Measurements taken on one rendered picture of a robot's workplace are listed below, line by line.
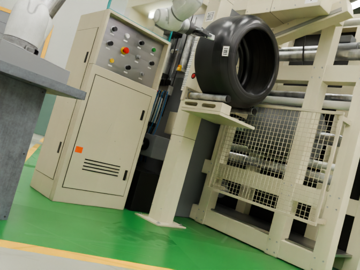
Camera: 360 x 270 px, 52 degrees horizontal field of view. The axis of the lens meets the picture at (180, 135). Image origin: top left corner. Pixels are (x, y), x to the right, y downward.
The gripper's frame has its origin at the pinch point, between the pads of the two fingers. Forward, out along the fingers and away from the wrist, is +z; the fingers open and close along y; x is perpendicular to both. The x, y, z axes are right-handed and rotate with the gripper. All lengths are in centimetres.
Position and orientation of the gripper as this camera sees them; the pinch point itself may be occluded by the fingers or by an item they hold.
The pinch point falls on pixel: (209, 36)
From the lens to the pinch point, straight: 229.2
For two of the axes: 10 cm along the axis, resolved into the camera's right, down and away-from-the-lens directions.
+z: 7.4, 0.9, 6.7
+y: -6.5, -1.4, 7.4
